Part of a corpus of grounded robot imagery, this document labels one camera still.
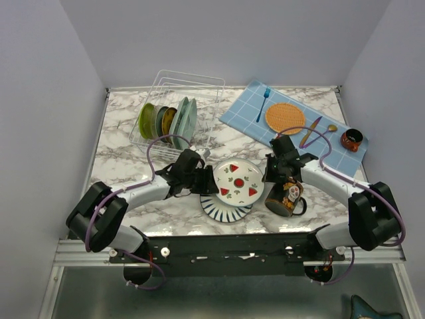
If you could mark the blue floral ceramic plate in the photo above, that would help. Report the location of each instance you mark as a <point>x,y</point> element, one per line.
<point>159,120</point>

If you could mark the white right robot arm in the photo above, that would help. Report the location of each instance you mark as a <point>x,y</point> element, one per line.
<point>373,217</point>

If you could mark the blue metal fork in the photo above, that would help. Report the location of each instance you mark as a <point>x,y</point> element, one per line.
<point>265,96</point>

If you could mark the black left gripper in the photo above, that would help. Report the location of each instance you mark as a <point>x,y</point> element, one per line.
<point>208,186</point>

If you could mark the dark teal star object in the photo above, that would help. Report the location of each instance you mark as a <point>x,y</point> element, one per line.
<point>360,309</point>

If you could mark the iridescent rainbow knife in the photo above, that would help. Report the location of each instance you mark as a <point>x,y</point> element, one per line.
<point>306,137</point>

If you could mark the clear textured glass plate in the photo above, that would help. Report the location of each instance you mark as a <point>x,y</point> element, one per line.
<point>154,121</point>

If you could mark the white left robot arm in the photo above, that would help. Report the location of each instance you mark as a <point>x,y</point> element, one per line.
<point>97,218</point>

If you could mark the yellow patterned round plate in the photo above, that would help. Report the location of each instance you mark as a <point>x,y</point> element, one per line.
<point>167,120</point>

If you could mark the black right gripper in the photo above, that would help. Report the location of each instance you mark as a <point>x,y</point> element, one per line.
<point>269,177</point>

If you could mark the teal square ceramic plate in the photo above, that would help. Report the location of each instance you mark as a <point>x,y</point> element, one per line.
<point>177,121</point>

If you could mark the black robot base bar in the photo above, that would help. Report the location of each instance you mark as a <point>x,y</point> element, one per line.
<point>236,255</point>

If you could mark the lime green round plate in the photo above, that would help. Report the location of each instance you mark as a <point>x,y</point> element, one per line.
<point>145,121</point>

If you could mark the black skull pattern mug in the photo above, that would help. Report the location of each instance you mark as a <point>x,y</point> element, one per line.
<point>285,199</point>

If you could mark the white watermelon round plate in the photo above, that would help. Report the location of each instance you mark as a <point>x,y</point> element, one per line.
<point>239,182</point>

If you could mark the small brown clay cup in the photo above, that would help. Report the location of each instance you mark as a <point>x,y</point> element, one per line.
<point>351,139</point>

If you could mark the blue striped white plate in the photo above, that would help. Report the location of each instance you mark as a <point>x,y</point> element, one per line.
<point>222,212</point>

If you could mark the round woven wicker plate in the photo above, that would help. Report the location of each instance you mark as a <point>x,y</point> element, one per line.
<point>285,117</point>

